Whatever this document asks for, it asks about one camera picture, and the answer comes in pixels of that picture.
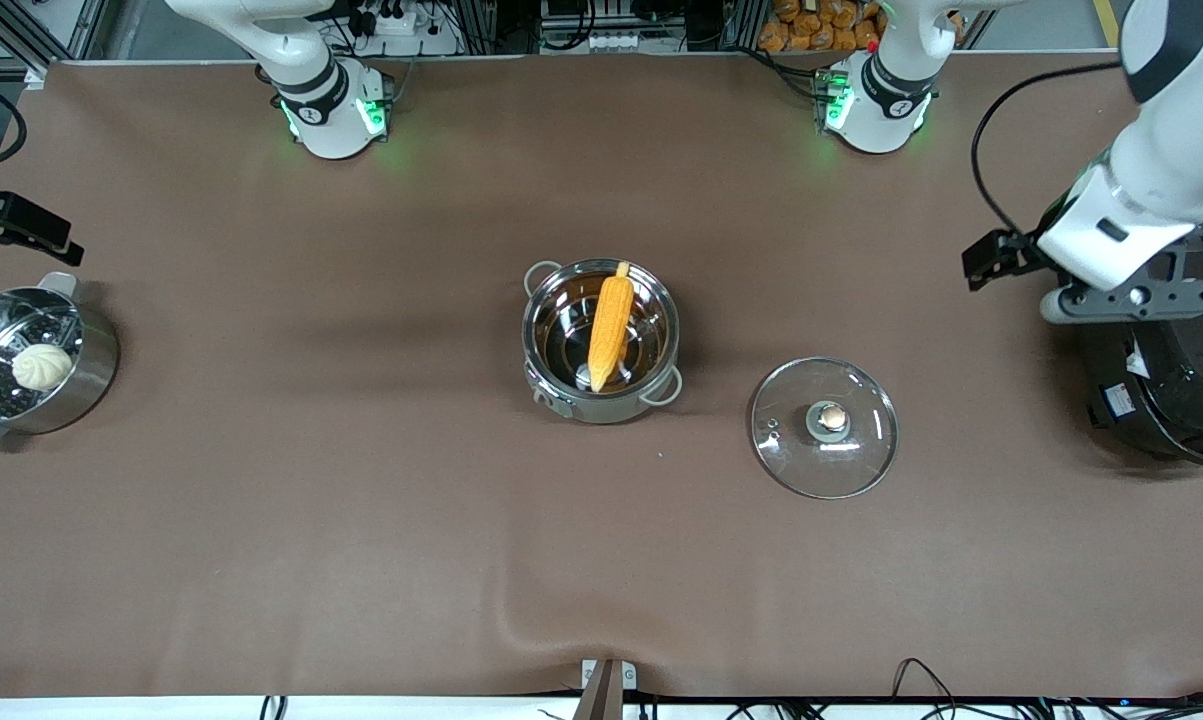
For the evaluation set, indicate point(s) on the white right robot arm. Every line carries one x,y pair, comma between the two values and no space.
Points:
316,95

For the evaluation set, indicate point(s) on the orange snack bags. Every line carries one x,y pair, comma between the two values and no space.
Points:
821,25

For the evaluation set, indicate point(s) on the steel steamer pot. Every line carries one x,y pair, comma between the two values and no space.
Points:
86,380

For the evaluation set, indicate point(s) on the yellow corn cob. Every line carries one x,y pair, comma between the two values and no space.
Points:
609,330

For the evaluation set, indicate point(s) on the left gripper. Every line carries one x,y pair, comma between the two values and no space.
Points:
1023,249

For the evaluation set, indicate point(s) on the grey camera post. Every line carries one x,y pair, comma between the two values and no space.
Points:
601,700

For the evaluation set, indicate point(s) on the metal clamp bracket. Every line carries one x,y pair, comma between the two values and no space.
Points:
591,672

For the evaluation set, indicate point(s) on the white steamed bun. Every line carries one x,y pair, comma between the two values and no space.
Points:
43,366

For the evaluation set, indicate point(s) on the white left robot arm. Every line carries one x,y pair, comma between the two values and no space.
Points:
1186,120

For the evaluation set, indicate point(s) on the black rice cooker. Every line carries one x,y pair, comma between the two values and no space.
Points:
1186,390

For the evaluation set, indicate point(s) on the brown table mat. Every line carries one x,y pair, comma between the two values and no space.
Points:
601,560

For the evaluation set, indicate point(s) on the glass pot lid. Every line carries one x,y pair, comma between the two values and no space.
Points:
826,440

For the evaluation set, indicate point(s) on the white power strip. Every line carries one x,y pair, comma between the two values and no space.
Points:
391,18

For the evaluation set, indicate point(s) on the aluminium frame profile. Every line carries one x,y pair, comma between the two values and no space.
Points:
31,35

